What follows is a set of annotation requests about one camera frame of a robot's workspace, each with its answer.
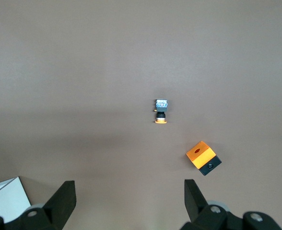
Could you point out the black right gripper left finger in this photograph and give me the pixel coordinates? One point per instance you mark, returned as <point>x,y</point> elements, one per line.
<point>59,206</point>

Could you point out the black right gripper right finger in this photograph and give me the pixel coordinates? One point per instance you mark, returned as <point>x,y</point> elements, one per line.
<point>196,206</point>

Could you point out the white drawer cabinet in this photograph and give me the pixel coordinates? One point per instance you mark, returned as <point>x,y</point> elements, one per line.
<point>6,198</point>

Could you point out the orange push button with block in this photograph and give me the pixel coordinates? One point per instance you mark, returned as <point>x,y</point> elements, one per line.
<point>160,109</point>

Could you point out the orange and black switch box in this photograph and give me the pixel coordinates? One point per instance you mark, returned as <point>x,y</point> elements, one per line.
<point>201,155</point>

